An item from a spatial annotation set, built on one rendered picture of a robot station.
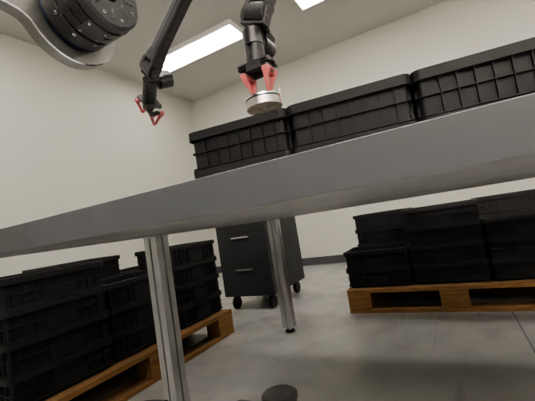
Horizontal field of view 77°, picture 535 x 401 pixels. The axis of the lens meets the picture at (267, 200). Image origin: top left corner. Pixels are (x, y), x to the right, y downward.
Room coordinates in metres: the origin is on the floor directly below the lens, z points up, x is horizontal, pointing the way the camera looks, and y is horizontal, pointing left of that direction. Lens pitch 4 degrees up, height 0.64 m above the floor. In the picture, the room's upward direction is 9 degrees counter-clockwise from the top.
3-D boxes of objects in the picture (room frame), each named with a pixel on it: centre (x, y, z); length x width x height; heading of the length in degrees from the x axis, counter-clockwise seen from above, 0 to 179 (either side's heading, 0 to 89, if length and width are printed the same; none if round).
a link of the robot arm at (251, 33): (0.96, -0.03, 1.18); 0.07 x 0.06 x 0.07; 152
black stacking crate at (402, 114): (0.98, -0.29, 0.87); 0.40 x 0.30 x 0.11; 160
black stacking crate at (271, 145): (1.09, -0.01, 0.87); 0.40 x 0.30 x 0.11; 160
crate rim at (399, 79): (0.98, -0.29, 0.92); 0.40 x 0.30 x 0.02; 160
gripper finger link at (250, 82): (0.96, -0.02, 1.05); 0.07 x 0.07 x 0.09; 63
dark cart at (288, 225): (2.91, 0.12, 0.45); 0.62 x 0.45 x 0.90; 152
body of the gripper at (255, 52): (0.96, -0.03, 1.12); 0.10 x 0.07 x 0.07; 63
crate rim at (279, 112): (1.09, -0.01, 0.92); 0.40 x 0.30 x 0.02; 160
